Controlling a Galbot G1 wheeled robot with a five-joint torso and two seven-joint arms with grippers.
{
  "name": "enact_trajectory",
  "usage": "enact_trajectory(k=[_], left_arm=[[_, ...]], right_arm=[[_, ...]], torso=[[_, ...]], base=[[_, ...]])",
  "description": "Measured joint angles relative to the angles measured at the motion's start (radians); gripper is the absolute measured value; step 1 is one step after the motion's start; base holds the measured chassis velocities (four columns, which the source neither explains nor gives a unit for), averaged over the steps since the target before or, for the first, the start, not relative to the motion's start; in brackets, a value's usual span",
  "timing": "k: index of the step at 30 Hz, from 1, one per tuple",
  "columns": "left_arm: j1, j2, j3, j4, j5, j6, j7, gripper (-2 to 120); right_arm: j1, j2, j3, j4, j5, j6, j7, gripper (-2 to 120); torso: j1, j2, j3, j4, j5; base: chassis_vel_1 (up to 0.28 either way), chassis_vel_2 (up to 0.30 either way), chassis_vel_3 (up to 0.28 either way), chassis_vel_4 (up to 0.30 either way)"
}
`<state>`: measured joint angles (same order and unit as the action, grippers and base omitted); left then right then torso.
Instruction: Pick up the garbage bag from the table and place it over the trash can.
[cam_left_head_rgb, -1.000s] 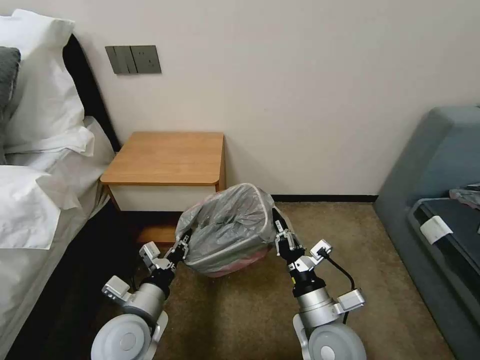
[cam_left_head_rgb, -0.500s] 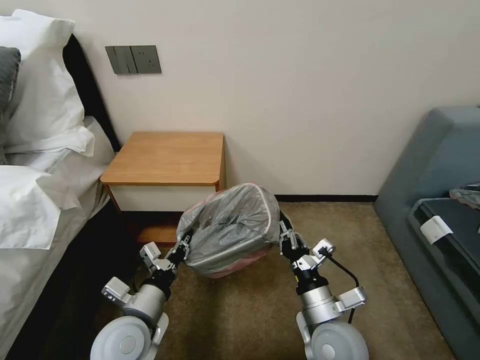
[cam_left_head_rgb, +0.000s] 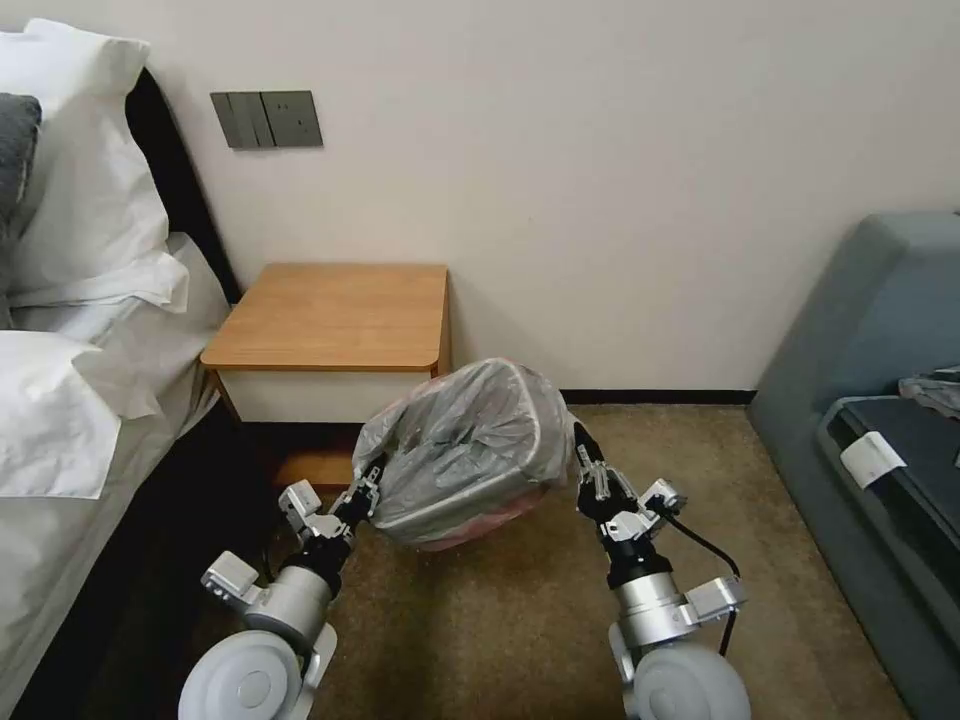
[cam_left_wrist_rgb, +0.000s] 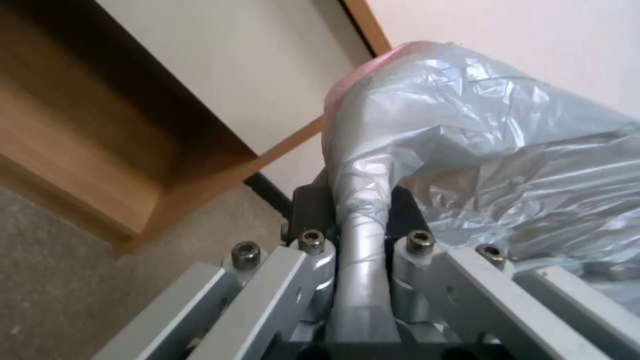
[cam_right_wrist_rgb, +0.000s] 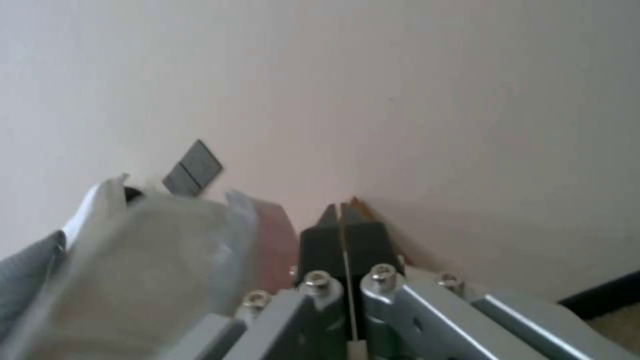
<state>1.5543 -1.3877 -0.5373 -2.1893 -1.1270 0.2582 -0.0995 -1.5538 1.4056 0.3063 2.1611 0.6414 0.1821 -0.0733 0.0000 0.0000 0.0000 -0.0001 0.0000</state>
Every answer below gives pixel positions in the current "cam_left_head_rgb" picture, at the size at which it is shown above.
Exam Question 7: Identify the black baseboard strip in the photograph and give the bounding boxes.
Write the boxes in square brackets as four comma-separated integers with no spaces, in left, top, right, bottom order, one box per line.
[558,387,756,407]

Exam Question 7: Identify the white paper label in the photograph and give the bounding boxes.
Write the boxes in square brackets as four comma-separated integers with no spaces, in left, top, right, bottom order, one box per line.
[839,432,901,489]

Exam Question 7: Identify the dark grey wall switch panel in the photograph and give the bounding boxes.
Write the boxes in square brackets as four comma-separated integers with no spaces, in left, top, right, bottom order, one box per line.
[209,89,325,151]

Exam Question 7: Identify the white bed sheet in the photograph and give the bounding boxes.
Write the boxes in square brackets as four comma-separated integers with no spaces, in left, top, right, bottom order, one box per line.
[0,230,234,680]

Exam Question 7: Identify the dark bed base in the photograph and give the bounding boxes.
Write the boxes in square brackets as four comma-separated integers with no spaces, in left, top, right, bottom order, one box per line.
[14,389,280,720]

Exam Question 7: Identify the dark grey pillow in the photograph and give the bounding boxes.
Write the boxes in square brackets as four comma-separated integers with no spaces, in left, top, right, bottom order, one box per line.
[0,93,43,295]

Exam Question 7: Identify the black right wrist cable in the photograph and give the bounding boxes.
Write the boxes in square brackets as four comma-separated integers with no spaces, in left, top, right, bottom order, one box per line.
[659,513,744,655]

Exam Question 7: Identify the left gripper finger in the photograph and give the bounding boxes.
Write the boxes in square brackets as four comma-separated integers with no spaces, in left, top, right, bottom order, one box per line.
[323,491,381,543]
[338,463,385,519]

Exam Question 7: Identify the wooden nightstand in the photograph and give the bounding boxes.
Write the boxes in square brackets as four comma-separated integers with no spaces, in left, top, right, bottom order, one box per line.
[198,262,451,493]

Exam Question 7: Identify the blue-grey sofa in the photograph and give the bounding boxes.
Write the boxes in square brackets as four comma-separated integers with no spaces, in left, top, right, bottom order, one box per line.
[748,212,960,720]

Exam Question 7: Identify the black bed headboard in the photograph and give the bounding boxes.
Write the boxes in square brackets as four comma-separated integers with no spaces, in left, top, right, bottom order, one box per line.
[123,67,243,303]

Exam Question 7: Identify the large white pillow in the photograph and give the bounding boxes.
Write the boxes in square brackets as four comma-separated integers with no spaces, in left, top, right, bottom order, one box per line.
[0,17,190,313]

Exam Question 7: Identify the grey crumpled cloth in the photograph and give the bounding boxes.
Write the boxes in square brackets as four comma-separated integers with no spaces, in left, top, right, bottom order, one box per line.
[898,365,960,421]

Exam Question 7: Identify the translucent grey garbage bag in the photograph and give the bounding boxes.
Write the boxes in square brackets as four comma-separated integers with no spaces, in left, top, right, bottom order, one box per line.
[350,358,570,556]

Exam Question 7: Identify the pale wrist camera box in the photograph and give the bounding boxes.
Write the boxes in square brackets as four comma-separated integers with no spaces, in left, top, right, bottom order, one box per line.
[278,482,325,535]
[641,479,687,519]

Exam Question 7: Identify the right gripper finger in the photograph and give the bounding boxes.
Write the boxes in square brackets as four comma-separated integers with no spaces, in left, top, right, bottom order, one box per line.
[571,421,640,519]
[574,449,618,528]

